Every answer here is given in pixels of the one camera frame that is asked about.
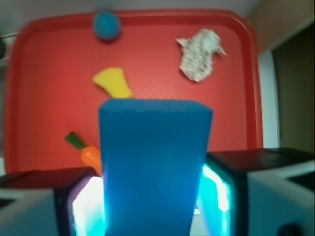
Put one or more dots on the crumpled white paper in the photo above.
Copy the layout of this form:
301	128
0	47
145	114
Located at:
197	54

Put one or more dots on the gripper right finger with light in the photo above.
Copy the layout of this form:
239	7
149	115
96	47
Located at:
259	192

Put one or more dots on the blue textured ball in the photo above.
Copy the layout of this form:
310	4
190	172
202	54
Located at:
107	25

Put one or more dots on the gripper left finger with light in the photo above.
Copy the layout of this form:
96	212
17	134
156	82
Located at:
63	202

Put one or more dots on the brown cardboard panel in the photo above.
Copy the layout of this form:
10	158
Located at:
285	32

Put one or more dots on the red plastic tray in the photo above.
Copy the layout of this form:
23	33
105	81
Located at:
49	90

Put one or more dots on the yellow sponge with grey pad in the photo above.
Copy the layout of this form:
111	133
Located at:
113	81

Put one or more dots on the blue rectangular block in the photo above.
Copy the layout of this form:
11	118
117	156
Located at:
152	152

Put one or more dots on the orange toy carrot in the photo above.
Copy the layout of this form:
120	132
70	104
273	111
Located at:
90	155

